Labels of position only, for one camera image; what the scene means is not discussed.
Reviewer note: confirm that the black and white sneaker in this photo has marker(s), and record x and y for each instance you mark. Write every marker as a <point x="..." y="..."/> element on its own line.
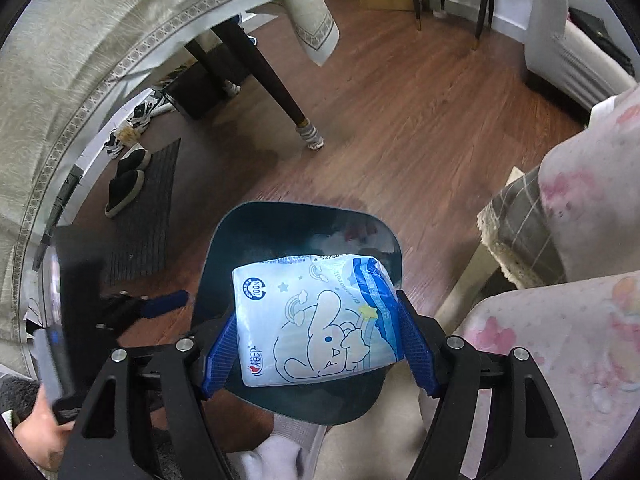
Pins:
<point x="116" y="145"/>
<point x="150" y="110"/>

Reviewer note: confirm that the blue and white tissue packet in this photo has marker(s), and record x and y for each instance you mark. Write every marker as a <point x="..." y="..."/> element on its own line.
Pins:
<point x="310" y="325"/>

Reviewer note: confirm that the beige patterned tablecloth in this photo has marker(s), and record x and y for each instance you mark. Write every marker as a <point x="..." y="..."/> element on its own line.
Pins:
<point x="100" y="35"/>

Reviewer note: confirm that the plaid cloth with lace trim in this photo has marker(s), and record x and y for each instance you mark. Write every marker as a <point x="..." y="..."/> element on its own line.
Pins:
<point x="520" y="220"/>

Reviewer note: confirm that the black storage box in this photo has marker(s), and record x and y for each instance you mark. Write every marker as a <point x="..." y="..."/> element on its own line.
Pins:
<point x="200" y="95"/>

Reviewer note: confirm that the black bag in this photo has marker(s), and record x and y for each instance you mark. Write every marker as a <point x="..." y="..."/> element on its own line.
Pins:
<point x="600" y="35"/>

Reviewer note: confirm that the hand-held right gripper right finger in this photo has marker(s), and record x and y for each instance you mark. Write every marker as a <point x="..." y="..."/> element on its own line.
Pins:
<point x="415" y="350"/>

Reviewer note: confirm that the dark slipper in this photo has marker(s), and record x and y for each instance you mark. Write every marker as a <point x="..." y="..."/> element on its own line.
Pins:
<point x="124" y="192"/>
<point x="132" y="161"/>

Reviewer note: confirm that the person's socked foot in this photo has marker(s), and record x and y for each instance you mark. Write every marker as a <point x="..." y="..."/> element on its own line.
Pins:
<point x="280" y="452"/>

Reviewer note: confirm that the person's left hand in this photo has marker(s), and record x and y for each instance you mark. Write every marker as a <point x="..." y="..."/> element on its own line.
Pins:
<point x="35" y="440"/>

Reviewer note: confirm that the grey armchair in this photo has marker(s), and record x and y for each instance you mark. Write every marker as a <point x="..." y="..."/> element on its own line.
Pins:
<point x="555" y="35"/>

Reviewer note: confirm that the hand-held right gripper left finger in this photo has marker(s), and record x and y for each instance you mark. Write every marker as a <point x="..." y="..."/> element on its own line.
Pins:
<point x="220" y="355"/>

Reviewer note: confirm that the flat cardboard piece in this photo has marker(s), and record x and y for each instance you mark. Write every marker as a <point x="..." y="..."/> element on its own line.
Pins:
<point x="387" y="0"/>

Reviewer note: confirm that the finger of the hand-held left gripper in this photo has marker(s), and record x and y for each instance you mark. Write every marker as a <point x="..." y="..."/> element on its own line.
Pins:
<point x="165" y="302"/>

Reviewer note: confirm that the dark wooden table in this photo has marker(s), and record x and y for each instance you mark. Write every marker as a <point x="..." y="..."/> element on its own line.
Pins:
<point x="260" y="70"/>

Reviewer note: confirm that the dark teal trash bin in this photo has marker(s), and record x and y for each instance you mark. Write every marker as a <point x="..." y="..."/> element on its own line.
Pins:
<point x="280" y="235"/>

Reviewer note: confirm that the dark striped floor mat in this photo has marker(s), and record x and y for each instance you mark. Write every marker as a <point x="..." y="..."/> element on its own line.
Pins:
<point x="145" y="230"/>

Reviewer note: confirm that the person's left forearm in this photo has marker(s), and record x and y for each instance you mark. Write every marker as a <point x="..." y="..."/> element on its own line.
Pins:
<point x="15" y="390"/>

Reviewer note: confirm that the pink printed tablecloth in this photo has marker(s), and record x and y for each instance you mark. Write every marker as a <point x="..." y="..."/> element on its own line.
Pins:
<point x="590" y="185"/>

